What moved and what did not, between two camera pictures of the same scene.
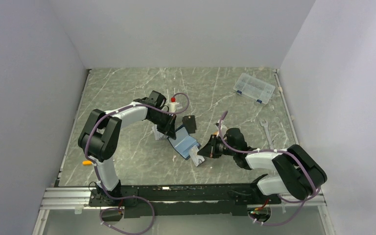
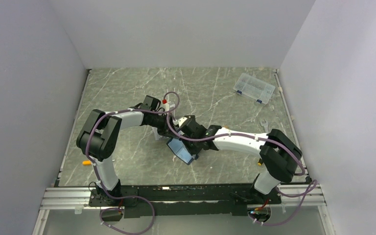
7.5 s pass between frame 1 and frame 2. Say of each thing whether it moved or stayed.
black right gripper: moved
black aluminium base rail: stayed
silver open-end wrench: stayed
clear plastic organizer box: stayed
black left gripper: stayed
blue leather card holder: moved
